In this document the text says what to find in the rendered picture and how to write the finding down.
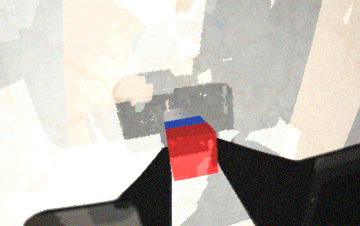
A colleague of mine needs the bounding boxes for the red block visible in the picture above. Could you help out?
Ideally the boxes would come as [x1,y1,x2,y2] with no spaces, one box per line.
[166,122,218,182]

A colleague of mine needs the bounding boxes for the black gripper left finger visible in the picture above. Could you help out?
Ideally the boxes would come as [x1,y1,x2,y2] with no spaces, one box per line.
[23,147,172,226]

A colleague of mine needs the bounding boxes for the blue block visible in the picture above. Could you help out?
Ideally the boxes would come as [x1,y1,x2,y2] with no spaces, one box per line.
[165,116,206,131]

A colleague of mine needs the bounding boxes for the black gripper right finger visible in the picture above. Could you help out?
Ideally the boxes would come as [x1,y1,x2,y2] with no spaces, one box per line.
[217,138,360,226]

